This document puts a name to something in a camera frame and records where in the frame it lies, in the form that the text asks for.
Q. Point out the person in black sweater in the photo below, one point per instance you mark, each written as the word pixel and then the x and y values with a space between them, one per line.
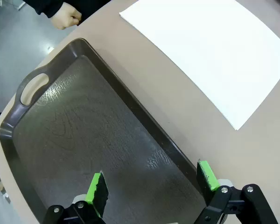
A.
pixel 91 7

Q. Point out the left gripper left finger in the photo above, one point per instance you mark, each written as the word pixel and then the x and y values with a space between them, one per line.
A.
pixel 93 193

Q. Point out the white A4 paper stack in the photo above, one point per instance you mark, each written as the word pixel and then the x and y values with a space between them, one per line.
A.
pixel 200 58

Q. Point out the person's right hand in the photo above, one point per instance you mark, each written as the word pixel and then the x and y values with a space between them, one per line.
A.
pixel 65 16

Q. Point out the brown plastic serving tray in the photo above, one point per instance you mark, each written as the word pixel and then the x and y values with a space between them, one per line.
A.
pixel 84 128

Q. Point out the person's right forearm black sleeve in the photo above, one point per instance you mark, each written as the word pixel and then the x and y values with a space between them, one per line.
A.
pixel 44 7

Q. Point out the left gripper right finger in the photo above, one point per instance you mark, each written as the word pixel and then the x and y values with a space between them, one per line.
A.
pixel 207 177

